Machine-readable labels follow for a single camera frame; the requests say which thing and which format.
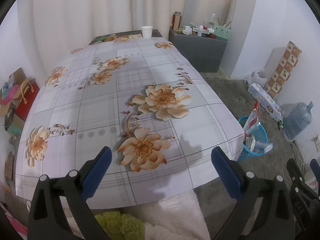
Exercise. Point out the white paper cup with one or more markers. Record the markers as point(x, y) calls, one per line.
point(147, 32)

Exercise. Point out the floral tablecloth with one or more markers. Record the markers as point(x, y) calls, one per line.
point(100, 110)

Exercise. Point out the blue water jug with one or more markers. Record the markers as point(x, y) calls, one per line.
point(298, 122)

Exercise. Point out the pink floral mat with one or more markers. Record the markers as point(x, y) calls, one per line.
point(15, 226)

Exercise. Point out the green gold box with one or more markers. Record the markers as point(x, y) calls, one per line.
point(15, 126)

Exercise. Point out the brown flat item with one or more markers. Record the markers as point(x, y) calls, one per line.
point(9, 166)

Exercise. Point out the brown checked paper roll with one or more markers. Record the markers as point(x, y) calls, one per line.
point(283, 70)

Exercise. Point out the white blue carton box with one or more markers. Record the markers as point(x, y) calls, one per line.
point(262, 146)

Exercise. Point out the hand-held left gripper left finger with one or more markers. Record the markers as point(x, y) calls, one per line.
point(96, 175)

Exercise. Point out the small white bottle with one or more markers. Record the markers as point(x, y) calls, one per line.
point(200, 31)

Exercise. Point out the white plastic bag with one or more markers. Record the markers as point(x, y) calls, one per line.
point(256, 78)

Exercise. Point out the white curtain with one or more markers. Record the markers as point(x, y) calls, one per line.
point(100, 10)

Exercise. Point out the dark low table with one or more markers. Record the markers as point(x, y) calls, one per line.
point(155, 33)

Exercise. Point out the grey cabinet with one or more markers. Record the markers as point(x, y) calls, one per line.
point(200, 52)

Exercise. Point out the small green bottle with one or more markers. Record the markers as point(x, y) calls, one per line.
point(281, 125)

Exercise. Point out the cardboard box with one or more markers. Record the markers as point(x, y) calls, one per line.
point(10, 105)

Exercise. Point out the red gift bag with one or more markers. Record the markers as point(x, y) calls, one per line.
point(27, 100)

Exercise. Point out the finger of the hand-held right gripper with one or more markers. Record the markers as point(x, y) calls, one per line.
point(297, 177)
point(316, 168)

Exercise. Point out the blue wastebasket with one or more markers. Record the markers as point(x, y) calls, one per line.
point(261, 131)

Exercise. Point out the white crumpled cloth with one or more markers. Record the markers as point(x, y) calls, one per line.
point(187, 30)

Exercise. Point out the white green fluffy blanket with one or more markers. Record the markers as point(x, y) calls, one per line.
point(170, 212)

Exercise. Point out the red white printed bag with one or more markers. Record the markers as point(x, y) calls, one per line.
point(252, 118)

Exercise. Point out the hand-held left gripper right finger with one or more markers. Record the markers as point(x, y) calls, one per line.
point(226, 175)

